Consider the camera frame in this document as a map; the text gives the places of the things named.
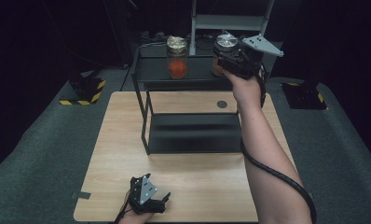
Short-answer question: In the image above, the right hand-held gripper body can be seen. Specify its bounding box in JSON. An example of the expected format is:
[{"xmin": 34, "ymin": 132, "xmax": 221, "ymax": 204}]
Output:
[{"xmin": 218, "ymin": 34, "xmax": 284, "ymax": 79}]

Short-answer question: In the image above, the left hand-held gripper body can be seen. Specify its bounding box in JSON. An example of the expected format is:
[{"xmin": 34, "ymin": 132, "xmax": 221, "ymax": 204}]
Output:
[{"xmin": 128, "ymin": 173, "xmax": 167, "ymax": 216}]

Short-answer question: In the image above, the silver lid glass jar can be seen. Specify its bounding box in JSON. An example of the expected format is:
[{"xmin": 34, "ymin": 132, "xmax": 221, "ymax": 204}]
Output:
[{"xmin": 211, "ymin": 32, "xmax": 240, "ymax": 78}]

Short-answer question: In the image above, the gold lid glass jar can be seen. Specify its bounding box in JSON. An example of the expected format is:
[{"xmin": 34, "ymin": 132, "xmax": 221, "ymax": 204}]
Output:
[{"xmin": 166, "ymin": 35, "xmax": 189, "ymax": 80}]

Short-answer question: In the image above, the black metal shelf rack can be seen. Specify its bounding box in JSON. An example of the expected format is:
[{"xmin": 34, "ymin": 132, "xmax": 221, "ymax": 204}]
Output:
[{"xmin": 131, "ymin": 46, "xmax": 270, "ymax": 156}]

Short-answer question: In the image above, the person's left hand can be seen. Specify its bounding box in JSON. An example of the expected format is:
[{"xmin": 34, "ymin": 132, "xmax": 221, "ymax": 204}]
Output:
[{"xmin": 117, "ymin": 199, "xmax": 156, "ymax": 224}]

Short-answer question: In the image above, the person's right hand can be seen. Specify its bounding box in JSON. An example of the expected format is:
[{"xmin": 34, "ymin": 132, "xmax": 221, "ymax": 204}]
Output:
[{"xmin": 222, "ymin": 66, "xmax": 267, "ymax": 113}]

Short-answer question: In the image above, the grey tape piece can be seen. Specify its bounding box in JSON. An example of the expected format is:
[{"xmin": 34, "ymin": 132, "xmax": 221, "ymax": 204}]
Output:
[{"xmin": 71, "ymin": 190, "xmax": 91, "ymax": 201}]

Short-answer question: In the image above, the yellow black striped stand base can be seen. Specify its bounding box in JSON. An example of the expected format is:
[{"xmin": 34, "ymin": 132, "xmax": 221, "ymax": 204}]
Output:
[
  {"xmin": 59, "ymin": 77, "xmax": 107, "ymax": 106},
  {"xmin": 281, "ymin": 81, "xmax": 328, "ymax": 111}
]

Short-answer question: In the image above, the grey metal stand frame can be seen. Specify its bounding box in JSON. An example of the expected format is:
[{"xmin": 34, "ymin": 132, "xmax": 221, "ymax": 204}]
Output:
[{"xmin": 188, "ymin": 0, "xmax": 275, "ymax": 57}]

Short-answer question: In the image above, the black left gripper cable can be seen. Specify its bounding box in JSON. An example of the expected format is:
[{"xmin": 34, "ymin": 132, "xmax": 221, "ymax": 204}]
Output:
[{"xmin": 114, "ymin": 190, "xmax": 133, "ymax": 224}]

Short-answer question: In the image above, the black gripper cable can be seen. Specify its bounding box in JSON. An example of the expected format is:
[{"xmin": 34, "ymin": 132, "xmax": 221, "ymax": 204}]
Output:
[
  {"xmin": 240, "ymin": 62, "xmax": 318, "ymax": 224},
  {"xmin": 114, "ymin": 190, "xmax": 133, "ymax": 224}
]

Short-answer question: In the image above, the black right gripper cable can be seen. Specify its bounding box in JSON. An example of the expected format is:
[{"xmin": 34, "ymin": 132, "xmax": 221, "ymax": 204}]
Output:
[{"xmin": 240, "ymin": 62, "xmax": 318, "ymax": 224}]

